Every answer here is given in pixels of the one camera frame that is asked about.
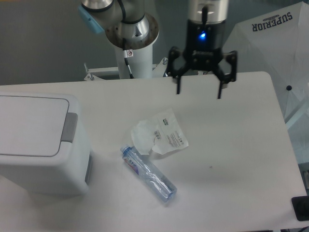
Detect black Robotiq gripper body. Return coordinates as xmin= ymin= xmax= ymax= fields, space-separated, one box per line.
xmin=183 ymin=20 xmax=225 ymax=71

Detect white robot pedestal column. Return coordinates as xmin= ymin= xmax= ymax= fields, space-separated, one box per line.
xmin=105 ymin=13 xmax=159 ymax=79

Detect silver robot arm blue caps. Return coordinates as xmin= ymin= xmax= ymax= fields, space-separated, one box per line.
xmin=81 ymin=0 xmax=237 ymax=96

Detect crumpled white plastic wrapper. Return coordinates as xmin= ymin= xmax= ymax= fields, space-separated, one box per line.
xmin=131 ymin=108 xmax=188 ymax=155

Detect white metal base frame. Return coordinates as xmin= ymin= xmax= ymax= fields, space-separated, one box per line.
xmin=84 ymin=57 xmax=168 ymax=81

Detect black device at table edge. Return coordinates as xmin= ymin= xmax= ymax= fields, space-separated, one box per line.
xmin=291 ymin=196 xmax=309 ymax=221

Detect clear plastic water bottle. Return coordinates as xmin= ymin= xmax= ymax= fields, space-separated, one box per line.
xmin=120 ymin=145 xmax=177 ymax=203

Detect white trash can grey latch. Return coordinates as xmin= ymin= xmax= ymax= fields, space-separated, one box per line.
xmin=0 ymin=91 xmax=92 ymax=195

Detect black cable on pedestal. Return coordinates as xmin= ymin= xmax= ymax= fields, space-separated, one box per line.
xmin=121 ymin=38 xmax=134 ymax=79

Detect white Superior umbrella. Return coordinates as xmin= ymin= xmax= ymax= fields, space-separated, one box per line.
xmin=223 ymin=2 xmax=309 ymax=126

